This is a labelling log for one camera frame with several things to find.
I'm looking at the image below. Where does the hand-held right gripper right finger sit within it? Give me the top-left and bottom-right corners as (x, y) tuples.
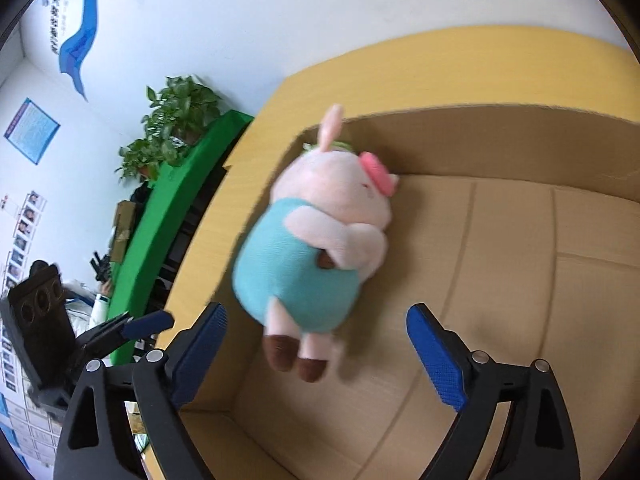
(406, 302), (581, 480)

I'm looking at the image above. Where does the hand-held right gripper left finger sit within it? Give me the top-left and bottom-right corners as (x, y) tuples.
(52, 301), (228, 480)

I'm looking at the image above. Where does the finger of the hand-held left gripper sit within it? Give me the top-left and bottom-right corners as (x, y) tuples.
(75, 310), (175, 361)
(95, 311), (135, 331)

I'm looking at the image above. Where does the pink pig plush toy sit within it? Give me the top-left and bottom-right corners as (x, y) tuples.
(231, 104), (401, 385)

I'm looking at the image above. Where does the small brown cardboard box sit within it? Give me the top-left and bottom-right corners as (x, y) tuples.
(110, 200), (139, 263)

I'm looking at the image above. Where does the green mat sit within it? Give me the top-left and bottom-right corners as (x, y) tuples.
(107, 110), (256, 366)

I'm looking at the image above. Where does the small potted green plant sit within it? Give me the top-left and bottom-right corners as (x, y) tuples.
(116, 137), (177, 182)

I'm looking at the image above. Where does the large potted green plant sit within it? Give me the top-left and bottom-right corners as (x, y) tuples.
(141, 75), (224, 147)

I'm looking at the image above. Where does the wall photo chart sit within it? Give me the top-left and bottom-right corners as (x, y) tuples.
(0, 190), (51, 461)

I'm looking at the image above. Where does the blue framed wall poster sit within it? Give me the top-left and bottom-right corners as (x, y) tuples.
(2, 97), (62, 166)

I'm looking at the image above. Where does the blue ribbon wall decal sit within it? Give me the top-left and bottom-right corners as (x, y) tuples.
(47, 0), (107, 103)

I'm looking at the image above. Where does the wall lettering decal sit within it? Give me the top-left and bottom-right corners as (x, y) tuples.
(40, 0), (81, 56)

